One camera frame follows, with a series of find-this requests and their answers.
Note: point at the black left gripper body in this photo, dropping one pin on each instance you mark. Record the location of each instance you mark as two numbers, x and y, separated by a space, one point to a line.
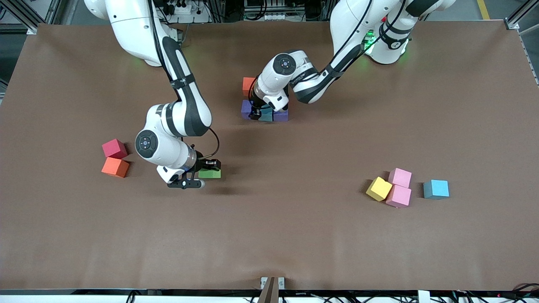
255 109

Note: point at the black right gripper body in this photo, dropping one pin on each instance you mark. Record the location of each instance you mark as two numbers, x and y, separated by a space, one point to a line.
205 163

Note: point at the green foam cube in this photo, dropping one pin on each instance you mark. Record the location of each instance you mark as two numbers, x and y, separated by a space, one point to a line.
209 173

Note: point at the dark purple foam cube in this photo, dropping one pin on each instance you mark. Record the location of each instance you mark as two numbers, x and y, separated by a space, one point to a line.
245 108

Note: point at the blue foam cube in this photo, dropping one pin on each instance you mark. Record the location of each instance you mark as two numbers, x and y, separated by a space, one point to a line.
266 115
436 188

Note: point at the light purple foam cube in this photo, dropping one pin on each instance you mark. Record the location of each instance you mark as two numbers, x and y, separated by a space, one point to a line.
281 115

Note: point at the orange foam cube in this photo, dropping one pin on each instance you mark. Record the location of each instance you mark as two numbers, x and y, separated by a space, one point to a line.
247 86
115 166

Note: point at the yellow foam cube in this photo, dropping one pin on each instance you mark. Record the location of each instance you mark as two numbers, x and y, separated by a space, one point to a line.
379 188

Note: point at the pink foam cube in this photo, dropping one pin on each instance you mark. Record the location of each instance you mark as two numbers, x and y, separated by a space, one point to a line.
398 195
401 176

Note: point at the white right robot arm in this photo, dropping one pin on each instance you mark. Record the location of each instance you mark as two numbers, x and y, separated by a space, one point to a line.
168 147

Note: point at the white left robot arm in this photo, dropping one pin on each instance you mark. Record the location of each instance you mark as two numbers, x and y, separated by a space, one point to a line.
278 82

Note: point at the brown table cover sheet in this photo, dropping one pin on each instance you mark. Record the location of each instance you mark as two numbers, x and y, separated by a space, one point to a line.
269 231

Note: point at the crimson foam cube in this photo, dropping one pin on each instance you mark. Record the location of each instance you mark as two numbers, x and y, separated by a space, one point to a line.
113 148

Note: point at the metal equipment rack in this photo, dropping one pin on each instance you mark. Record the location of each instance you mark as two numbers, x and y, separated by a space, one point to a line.
273 8

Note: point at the white power strip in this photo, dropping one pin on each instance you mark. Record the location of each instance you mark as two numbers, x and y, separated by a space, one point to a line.
198 17

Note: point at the white tag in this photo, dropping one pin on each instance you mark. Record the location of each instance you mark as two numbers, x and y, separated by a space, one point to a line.
423 296

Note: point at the metal bracket with brown post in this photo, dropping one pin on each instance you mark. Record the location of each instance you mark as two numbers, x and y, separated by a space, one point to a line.
272 290

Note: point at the aluminium frame profile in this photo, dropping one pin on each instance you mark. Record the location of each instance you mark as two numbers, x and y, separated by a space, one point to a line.
24 17
513 24

